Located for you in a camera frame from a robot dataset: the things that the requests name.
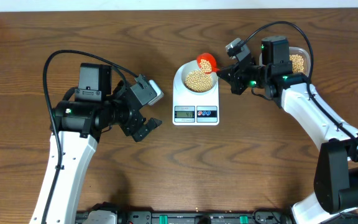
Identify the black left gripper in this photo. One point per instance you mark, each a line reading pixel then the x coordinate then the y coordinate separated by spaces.
pixel 130 126

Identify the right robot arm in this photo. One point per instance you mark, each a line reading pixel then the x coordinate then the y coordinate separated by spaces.
pixel 335 182

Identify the white digital kitchen scale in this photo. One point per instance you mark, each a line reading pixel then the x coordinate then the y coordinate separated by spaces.
pixel 192 108

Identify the grey round bowl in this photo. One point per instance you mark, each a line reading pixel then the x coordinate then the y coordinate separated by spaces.
pixel 191 66

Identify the soybeans in grey bowl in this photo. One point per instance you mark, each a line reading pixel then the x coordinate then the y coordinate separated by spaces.
pixel 198 81

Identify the clear plastic container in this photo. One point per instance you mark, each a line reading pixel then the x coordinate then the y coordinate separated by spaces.
pixel 284 60

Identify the pile of soybeans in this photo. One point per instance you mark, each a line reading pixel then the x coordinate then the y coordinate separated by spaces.
pixel 297 63

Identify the red plastic measuring scoop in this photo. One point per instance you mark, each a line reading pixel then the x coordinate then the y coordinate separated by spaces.
pixel 207 63

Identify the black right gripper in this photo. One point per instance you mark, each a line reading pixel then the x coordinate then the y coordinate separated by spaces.
pixel 234 79

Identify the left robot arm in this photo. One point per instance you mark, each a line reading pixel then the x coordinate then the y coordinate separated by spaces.
pixel 80 118

